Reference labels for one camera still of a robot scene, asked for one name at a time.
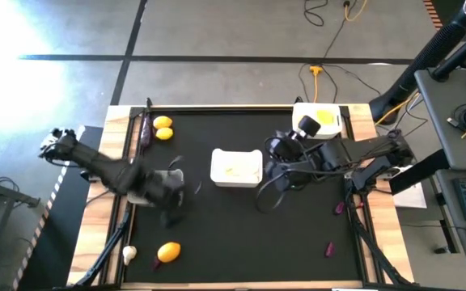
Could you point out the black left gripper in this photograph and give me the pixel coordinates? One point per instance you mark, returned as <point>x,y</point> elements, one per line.
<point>164,189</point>

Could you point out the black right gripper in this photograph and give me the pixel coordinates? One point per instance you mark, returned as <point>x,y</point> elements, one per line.
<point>309,126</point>

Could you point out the yellow lemon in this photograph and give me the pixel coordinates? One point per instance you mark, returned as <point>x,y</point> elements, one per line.
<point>168,251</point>
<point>162,122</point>
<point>164,133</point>
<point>325,117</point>

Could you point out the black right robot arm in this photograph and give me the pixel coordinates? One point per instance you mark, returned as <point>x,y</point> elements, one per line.
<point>358,151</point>

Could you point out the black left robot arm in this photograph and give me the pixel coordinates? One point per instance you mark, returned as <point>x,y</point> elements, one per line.
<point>95,161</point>

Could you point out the white garlic bulb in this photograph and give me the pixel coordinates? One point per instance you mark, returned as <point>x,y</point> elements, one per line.
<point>129,254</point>

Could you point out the wooden table side board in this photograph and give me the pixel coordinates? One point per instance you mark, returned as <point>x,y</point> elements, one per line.
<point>95,226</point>
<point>382,218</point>

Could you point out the small purple vegetable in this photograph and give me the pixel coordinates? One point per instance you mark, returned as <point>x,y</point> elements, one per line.
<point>330,250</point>
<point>339,208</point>

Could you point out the dark purple eggplant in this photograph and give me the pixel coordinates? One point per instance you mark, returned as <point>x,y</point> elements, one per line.
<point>146,129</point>

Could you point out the black floor mat striped edge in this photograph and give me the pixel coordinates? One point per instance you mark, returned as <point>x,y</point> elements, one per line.
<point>67,226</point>

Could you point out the white paper sheet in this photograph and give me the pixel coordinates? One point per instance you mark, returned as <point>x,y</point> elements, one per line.
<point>411,198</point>

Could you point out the grey desk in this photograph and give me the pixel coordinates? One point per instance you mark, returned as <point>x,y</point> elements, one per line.
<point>455,133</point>
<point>455,242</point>

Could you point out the black monitor pole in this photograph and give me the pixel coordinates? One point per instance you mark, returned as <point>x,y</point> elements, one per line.
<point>459,52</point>

